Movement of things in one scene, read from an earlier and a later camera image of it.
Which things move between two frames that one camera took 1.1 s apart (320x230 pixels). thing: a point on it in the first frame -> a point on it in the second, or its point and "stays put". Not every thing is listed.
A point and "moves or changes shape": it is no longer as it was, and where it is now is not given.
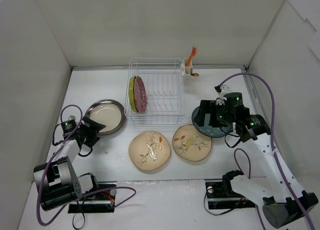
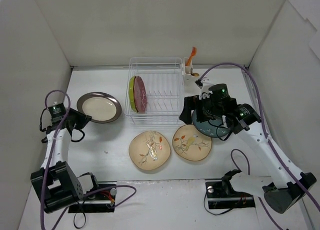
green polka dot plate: x=131 y=93 stays put
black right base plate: x=221 y=195 stays put
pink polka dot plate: x=140 y=94 stays put
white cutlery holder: x=187 y=70 stays put
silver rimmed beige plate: x=108 y=112 moves or changes shape
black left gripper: x=90 y=129 -> x=81 y=120
